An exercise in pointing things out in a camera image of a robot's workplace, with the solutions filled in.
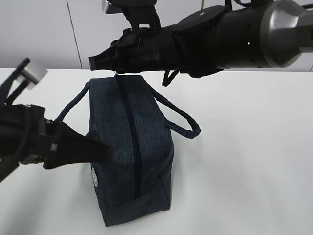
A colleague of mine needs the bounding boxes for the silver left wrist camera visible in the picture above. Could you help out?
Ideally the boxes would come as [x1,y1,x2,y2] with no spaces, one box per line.
[16,58,48,90]

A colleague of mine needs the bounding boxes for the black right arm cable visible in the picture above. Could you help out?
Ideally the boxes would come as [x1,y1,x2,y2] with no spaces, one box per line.
[161,70,180,88]

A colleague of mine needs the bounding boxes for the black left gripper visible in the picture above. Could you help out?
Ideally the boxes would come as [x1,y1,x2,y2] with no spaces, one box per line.
[19,105,110,169]

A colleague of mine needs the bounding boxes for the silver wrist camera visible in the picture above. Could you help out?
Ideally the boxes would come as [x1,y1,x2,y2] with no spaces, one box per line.
[101,0,157,14]
[16,58,48,90]

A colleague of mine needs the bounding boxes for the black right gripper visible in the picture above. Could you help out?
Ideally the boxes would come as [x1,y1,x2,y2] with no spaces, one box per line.
[88,29,179,73]

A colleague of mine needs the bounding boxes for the dark blue lunch bag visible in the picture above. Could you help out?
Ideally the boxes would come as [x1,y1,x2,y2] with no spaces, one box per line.
[57,75,201,227]

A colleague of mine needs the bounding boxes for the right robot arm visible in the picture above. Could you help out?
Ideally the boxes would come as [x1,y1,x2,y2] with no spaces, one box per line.
[89,0,313,84]

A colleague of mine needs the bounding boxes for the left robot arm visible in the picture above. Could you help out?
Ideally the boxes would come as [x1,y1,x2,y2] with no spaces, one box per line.
[0,105,111,181]

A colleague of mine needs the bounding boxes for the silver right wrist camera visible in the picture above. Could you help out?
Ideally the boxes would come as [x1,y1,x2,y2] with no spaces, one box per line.
[101,0,157,14]

